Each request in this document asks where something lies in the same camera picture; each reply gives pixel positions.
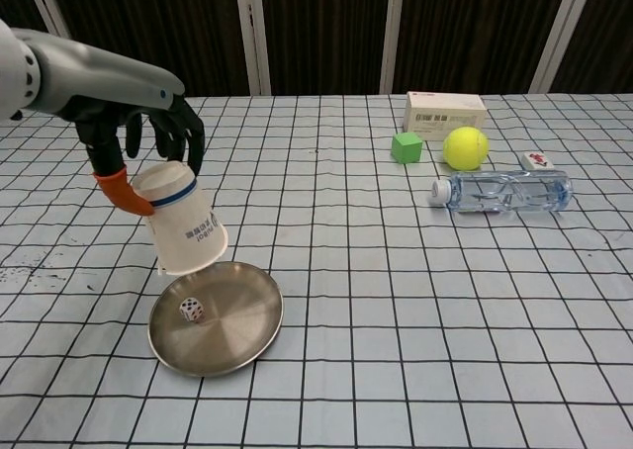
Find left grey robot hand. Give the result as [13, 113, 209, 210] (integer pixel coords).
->
[29, 28, 207, 218]

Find white paper cup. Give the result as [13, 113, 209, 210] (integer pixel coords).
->
[132, 160, 229, 276]

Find small white die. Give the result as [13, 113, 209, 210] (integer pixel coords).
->
[178, 296, 204, 324]

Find round metal plate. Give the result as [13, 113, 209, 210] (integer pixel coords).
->
[147, 260, 286, 378]

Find green cube block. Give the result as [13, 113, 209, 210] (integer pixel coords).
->
[391, 132, 424, 165]

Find white cardboard medicine box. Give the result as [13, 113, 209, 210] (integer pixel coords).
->
[401, 91, 487, 142]

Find light blue checked tablecloth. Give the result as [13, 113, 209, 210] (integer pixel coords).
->
[0, 92, 633, 449]

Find yellow tennis ball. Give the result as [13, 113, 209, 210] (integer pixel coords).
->
[442, 126, 491, 172]

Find clear plastic water bottle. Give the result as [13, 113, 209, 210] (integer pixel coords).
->
[427, 169, 575, 215]

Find white mahjong tile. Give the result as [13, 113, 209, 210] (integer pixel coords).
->
[520, 151, 553, 170]

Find grey aluminium frame post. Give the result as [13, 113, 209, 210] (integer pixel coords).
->
[531, 0, 590, 94]
[22, 0, 73, 43]
[380, 0, 407, 95]
[234, 0, 272, 96]

